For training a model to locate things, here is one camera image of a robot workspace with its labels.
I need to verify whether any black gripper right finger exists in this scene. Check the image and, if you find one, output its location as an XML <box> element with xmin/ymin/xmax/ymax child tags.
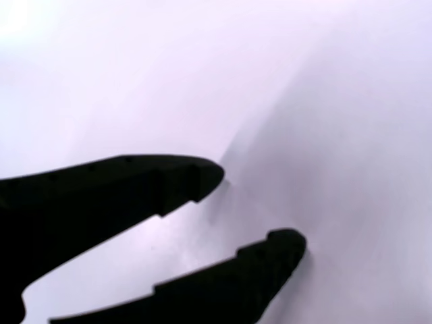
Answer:
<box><xmin>49</xmin><ymin>228</ymin><xmax>307</xmax><ymax>324</ymax></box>

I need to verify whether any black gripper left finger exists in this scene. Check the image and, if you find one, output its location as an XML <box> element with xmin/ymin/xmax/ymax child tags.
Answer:
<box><xmin>0</xmin><ymin>154</ymin><xmax>225</xmax><ymax>324</ymax></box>

